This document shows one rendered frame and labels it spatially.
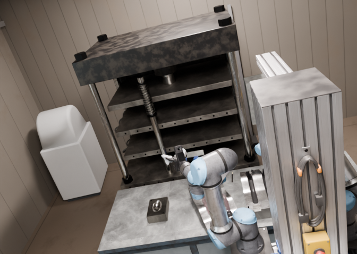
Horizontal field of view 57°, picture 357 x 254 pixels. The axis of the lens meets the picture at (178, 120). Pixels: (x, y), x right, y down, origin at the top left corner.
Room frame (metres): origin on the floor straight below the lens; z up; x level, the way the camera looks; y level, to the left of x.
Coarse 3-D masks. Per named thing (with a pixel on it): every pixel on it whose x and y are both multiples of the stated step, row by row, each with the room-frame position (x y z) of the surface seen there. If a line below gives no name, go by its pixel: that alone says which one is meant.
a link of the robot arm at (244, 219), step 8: (240, 208) 1.38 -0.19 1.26; (248, 208) 1.37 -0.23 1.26; (240, 216) 1.32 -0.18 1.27; (248, 216) 1.31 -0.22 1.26; (240, 224) 1.29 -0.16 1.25; (248, 224) 1.28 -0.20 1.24; (256, 224) 1.30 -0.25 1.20; (240, 232) 1.26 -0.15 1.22; (248, 232) 1.27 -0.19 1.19; (256, 232) 1.29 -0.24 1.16
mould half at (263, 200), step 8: (256, 176) 2.04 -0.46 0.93; (248, 184) 2.00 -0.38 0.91; (256, 184) 1.99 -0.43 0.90; (248, 192) 1.95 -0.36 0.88; (256, 192) 1.92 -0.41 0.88; (264, 192) 1.90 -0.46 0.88; (248, 200) 1.86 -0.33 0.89; (264, 200) 1.81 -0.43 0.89; (264, 208) 1.74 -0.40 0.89; (256, 216) 1.75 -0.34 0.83; (264, 216) 1.74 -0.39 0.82
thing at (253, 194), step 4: (248, 172) 2.10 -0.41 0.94; (252, 172) 2.09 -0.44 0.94; (260, 172) 2.06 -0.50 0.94; (248, 176) 2.10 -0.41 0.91; (264, 176) 2.08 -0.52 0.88; (248, 180) 2.03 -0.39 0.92; (252, 180) 2.02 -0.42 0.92; (264, 180) 2.00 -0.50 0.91; (252, 184) 2.00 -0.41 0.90; (264, 184) 1.97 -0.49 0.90; (252, 188) 1.97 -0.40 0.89; (252, 192) 1.94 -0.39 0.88; (252, 196) 1.90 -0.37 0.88; (256, 196) 1.88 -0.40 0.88; (252, 200) 1.85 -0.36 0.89; (256, 200) 1.84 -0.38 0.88
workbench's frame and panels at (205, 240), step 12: (180, 240) 1.77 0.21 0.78; (192, 240) 1.75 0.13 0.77; (204, 240) 1.79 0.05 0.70; (108, 252) 1.86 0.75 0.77; (120, 252) 1.89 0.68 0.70; (132, 252) 1.88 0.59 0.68; (144, 252) 1.87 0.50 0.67; (156, 252) 1.85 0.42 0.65; (168, 252) 1.84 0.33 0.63; (180, 252) 1.82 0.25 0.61; (192, 252) 1.81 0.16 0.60; (204, 252) 1.80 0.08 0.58; (216, 252) 1.78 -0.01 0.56; (228, 252) 1.77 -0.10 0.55
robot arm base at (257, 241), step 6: (258, 234) 1.31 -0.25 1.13; (240, 240) 1.31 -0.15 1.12; (246, 240) 1.28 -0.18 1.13; (252, 240) 1.28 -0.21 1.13; (258, 240) 1.29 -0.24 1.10; (240, 246) 1.31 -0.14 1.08; (246, 246) 1.28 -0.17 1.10; (252, 246) 1.27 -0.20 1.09; (258, 246) 1.29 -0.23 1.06; (246, 252) 1.27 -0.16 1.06; (252, 252) 1.26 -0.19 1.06; (258, 252) 1.26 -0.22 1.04
